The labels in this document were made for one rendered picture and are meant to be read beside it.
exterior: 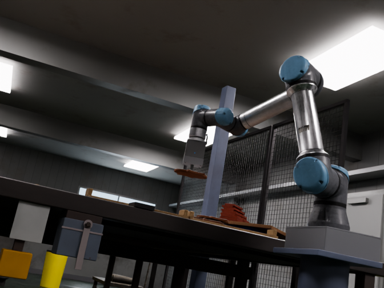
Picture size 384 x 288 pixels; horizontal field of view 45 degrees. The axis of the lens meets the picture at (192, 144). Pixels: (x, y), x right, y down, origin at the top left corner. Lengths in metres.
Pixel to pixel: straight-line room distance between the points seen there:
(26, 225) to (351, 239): 1.08
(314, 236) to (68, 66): 4.25
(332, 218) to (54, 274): 7.69
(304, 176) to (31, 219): 0.91
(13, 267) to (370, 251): 1.18
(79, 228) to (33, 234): 0.14
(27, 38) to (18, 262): 4.21
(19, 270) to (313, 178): 0.99
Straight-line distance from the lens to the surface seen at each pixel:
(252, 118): 2.02
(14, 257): 1.57
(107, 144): 9.15
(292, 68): 1.80
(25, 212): 1.60
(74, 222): 1.59
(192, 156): 1.98
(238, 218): 2.91
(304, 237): 1.73
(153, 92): 5.64
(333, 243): 1.66
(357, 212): 6.82
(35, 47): 5.54
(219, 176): 4.06
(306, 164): 1.63
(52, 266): 9.06
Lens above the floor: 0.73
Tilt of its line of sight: 15 degrees up
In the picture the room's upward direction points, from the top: 10 degrees clockwise
